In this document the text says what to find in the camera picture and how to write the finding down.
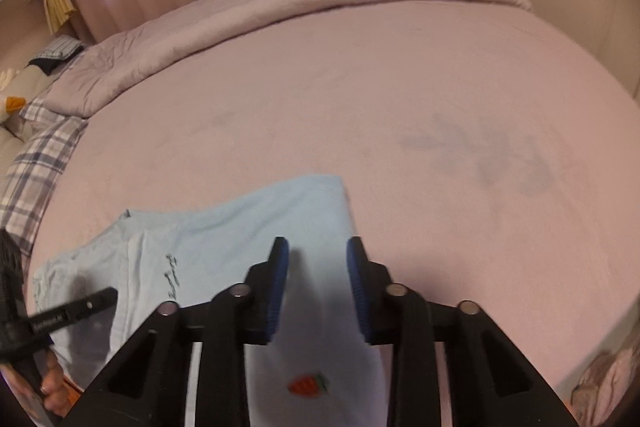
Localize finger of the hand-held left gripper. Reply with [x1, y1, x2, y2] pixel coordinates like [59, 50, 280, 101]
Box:
[27, 287, 120, 336]

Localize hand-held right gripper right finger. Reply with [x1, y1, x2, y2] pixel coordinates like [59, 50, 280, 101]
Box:
[346, 235, 576, 427]

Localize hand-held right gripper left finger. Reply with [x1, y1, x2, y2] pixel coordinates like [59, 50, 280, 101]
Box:
[65, 236, 291, 427]

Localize light blue strawberry print pants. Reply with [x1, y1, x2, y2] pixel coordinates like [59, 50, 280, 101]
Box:
[32, 174, 387, 427]

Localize person's left hand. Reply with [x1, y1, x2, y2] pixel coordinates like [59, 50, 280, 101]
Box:
[39, 349, 69, 419]

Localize plaid pillow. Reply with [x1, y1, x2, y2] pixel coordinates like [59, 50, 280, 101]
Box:
[0, 99, 92, 254]

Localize bed with pink sheet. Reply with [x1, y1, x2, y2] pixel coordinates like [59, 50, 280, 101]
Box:
[25, 0, 640, 427]

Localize white goose plush toy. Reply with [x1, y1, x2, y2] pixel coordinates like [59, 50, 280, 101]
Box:
[0, 93, 27, 124]

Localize grey cushion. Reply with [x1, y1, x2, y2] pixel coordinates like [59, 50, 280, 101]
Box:
[0, 66, 57, 142]

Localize blue striped pillow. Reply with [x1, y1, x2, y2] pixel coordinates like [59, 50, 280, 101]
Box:
[36, 35, 86, 61]

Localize crumpled pink cloth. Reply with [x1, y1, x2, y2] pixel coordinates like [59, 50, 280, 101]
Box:
[569, 347, 640, 427]

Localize white bedside shelf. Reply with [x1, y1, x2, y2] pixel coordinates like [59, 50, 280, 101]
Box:
[0, 0, 53, 75]

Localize yellow tasselled hanging cloth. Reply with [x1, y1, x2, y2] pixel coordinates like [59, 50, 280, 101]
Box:
[42, 0, 77, 34]

